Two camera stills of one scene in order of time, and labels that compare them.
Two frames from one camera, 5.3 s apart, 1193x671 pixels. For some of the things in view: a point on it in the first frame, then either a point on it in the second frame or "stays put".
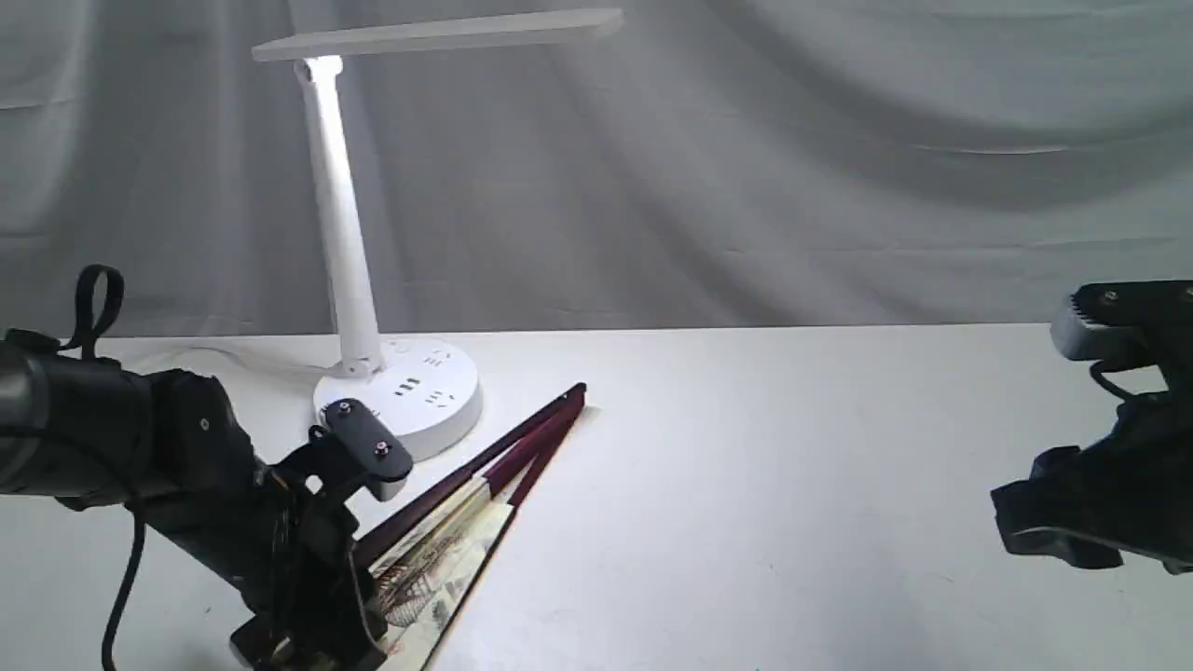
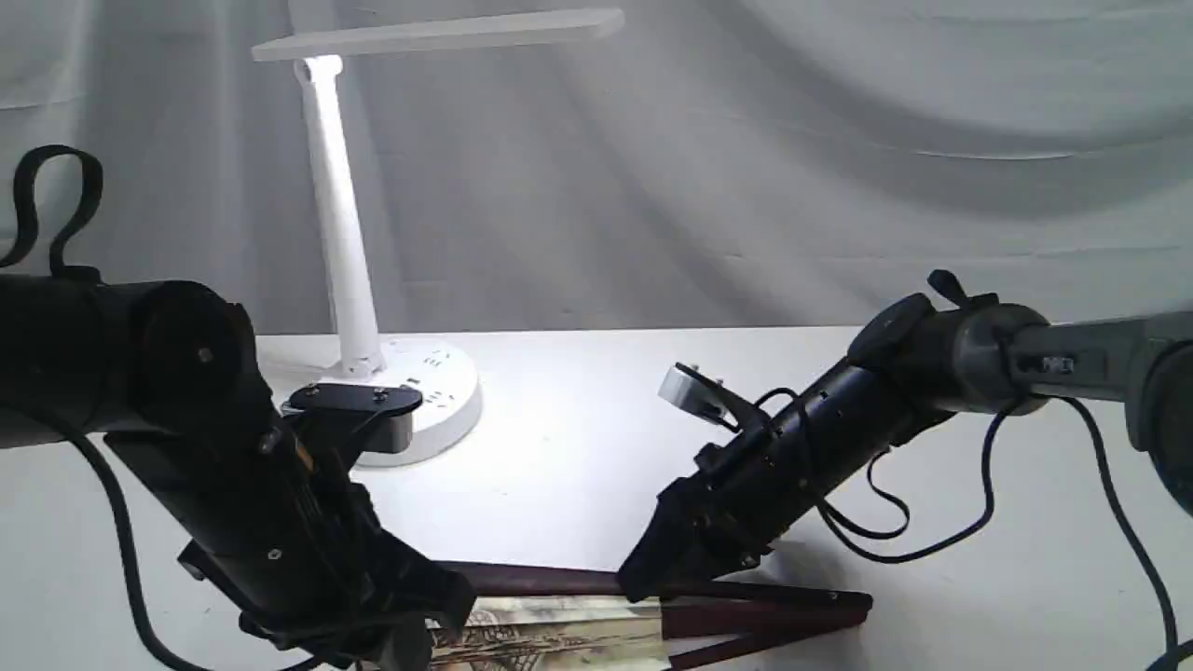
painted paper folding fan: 421,559 -> 526,617
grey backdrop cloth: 706,164 stays put
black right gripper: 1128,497 -> 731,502
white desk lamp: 429,397 stays put
